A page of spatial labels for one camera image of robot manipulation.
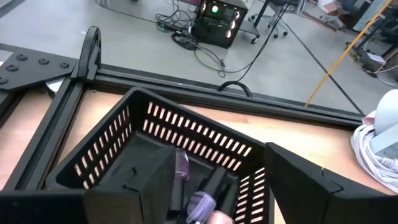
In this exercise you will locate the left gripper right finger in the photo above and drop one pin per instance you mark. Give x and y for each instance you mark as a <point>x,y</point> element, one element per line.
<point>311,199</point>

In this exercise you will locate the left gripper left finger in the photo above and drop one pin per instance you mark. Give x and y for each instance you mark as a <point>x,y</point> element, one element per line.
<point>140,199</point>

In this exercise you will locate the lavender nail polish bottle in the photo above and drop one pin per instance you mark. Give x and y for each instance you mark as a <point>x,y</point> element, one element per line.
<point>200,207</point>

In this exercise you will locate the pink nail polish bottle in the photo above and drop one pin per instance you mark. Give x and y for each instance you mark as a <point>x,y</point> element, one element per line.
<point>219,218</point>

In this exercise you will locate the black slotted plastic basket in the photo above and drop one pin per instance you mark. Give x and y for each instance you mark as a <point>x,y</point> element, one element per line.
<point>149,141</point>

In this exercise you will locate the office chair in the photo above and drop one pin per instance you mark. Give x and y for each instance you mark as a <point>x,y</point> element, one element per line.
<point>277,23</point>

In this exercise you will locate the grey rolling stand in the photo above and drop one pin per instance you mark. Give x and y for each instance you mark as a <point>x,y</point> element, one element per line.
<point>248,31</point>

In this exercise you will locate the black computer tower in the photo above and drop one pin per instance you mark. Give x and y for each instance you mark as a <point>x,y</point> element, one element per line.
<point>217,25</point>

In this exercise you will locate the cardboard box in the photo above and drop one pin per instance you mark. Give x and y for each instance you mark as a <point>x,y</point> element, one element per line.
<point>329,7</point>

